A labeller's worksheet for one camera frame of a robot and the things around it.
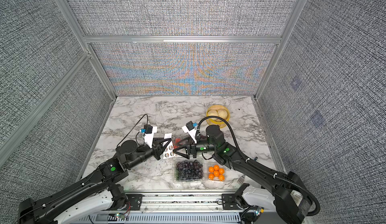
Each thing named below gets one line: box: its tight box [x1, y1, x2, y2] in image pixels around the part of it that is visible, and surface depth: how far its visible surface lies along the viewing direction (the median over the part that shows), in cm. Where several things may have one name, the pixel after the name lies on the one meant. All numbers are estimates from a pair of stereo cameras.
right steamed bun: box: [217, 108, 228, 121], surface depth 104 cm
